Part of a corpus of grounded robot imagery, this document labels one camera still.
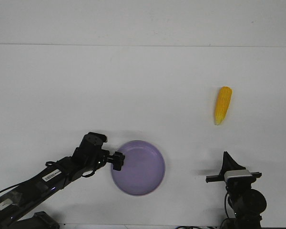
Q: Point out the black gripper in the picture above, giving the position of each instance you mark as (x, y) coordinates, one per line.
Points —
(228, 164)
(117, 159)

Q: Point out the purple round plate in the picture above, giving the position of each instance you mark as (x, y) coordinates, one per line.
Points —
(143, 169)

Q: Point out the yellow corn cob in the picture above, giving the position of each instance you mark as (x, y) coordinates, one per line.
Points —
(222, 104)

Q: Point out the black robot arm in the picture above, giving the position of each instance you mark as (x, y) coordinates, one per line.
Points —
(243, 204)
(20, 199)

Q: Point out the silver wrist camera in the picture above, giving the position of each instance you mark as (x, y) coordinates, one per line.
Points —
(233, 174)

